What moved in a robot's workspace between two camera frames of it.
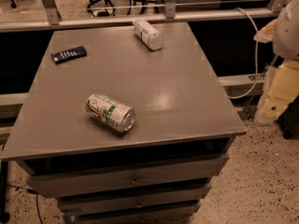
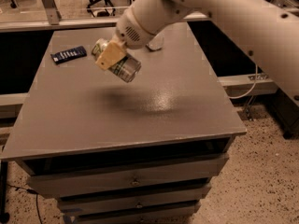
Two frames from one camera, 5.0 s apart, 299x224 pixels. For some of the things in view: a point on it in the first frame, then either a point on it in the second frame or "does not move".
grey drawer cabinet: (159, 171) does not move
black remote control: (69, 54) does not move
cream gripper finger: (265, 34) → (113, 52)
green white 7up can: (116, 115) → (126, 69)
